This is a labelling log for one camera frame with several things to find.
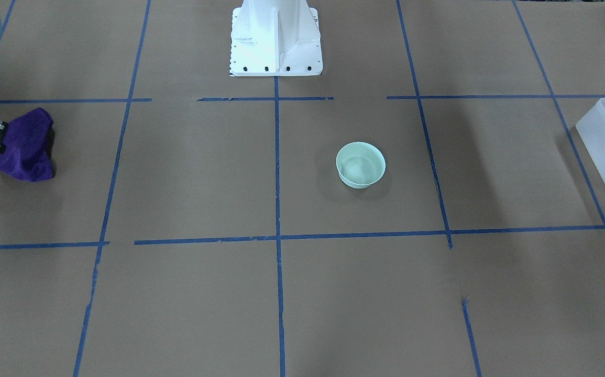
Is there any purple cloth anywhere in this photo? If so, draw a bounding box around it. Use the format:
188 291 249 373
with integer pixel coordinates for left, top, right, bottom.
0 107 56 182

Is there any mint green bowl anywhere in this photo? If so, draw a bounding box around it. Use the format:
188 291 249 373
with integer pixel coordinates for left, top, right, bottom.
335 141 387 189

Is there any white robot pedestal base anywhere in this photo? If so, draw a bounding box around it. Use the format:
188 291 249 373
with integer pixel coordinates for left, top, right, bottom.
229 1 324 77

